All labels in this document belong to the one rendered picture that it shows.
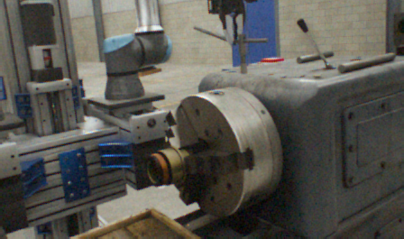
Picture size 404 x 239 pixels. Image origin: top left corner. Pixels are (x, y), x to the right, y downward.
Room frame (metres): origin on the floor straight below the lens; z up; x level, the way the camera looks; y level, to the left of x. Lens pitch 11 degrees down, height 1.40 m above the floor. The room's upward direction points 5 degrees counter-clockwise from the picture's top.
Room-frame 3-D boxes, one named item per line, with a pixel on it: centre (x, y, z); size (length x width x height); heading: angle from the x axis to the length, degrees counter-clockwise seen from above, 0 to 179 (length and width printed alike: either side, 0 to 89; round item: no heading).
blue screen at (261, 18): (7.77, -1.01, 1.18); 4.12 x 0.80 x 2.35; 4
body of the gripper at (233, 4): (1.22, -0.10, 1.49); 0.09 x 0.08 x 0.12; 36
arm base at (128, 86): (1.50, 0.29, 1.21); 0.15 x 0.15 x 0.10
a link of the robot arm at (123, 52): (1.50, 0.28, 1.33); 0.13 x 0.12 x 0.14; 128
